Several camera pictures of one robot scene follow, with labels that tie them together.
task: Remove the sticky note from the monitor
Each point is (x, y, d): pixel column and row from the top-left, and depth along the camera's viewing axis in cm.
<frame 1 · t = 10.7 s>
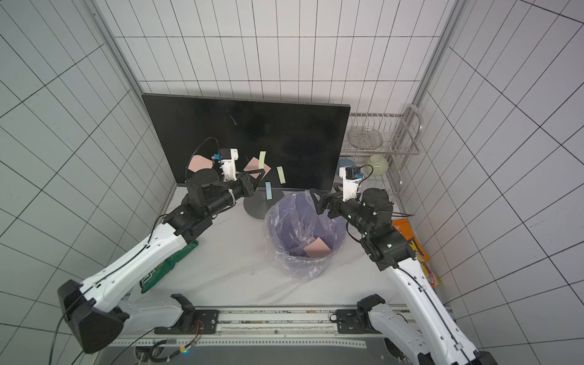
left hand: (262, 177, 68), fingers closed
right hand: (312, 189, 65), fingers open
black computer monitor: (299, 148, 94), point 25 cm above the table
grey round monitor stand: (257, 205, 105), on the table
purple bin with plastic liner: (303, 243, 84), point 9 cm above the table
blue sticky flag: (268, 190, 85), point 21 cm above the table
steel dish rack: (398, 131, 103), point 24 cm above the table
blue bowl: (350, 163, 112), point 8 cm above the table
light green bowl: (379, 163, 107), point 12 cm above the table
glass dish on rack: (365, 138, 95), point 27 cm above the table

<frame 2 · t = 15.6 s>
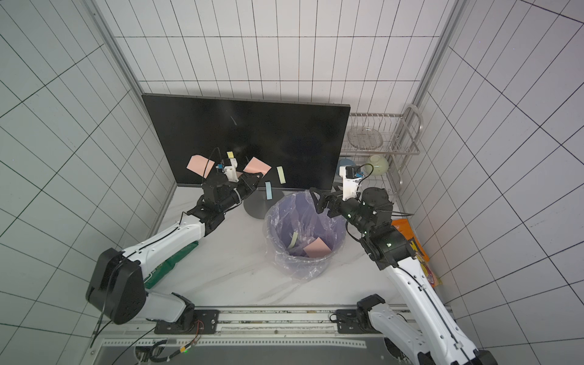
left hand: (262, 177, 80), fingers closed
right hand: (312, 188, 65), fingers open
green narrow sticky flag: (294, 239, 87), point 8 cm above the table
the other named things where they were.

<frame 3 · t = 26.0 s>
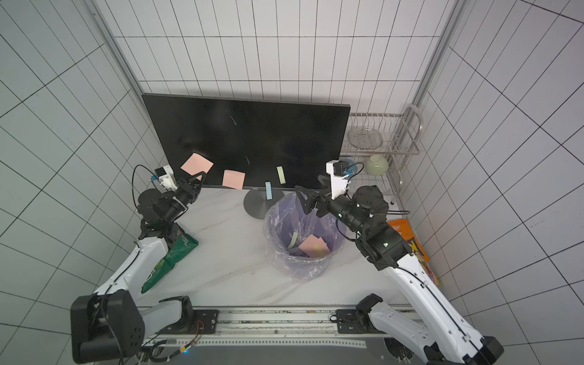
left hand: (206, 175, 77), fingers closed
right hand: (297, 185, 60), fingers open
the named things where they were.

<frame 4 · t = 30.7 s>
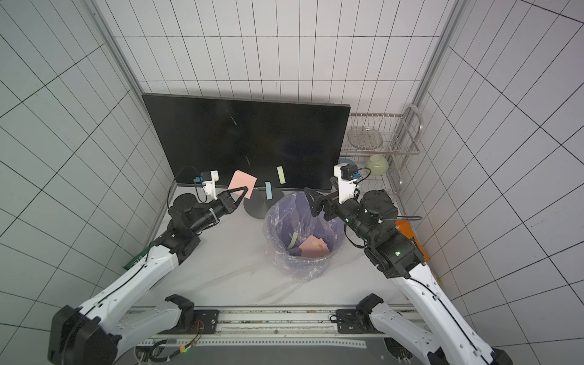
left hand: (246, 193, 72), fingers closed
right hand: (308, 186, 60), fingers open
the named things where they were.

